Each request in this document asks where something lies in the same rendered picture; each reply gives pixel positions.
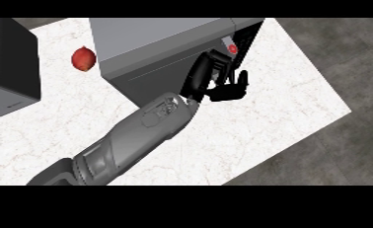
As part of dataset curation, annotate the dark grey appliance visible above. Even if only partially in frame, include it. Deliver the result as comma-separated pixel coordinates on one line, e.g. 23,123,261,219
0,17,42,117

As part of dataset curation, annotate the grey microwave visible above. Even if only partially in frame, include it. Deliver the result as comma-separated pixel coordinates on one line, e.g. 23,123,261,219
87,17,267,109

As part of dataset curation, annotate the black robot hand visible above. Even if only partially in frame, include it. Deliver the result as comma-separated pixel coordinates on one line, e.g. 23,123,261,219
180,49,250,105

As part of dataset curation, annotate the red onion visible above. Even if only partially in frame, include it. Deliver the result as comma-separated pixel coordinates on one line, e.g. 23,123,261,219
69,45,97,73

